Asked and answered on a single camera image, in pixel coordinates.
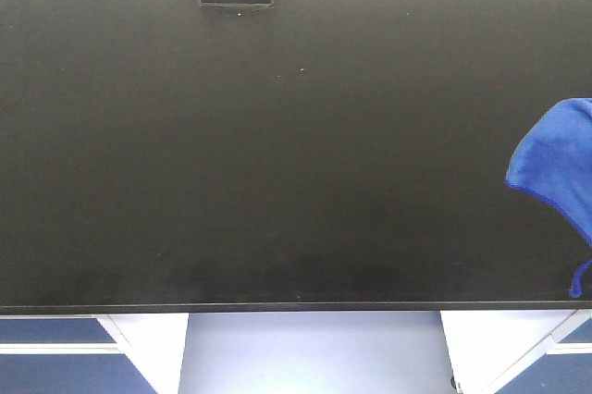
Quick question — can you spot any blue cabinet right of kneehole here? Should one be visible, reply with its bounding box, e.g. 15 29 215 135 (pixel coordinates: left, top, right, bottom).
440 310 591 393

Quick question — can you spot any blue cabinet of kneehole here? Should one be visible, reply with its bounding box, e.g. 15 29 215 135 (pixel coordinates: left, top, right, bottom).
440 310 591 393
1 314 189 393

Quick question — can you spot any blue cabinet left of kneehole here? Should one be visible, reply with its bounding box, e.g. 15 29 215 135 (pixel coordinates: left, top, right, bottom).
1 314 189 393

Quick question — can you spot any blue microfiber cloth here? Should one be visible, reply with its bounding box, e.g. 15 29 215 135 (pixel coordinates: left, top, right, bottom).
503 96 592 299

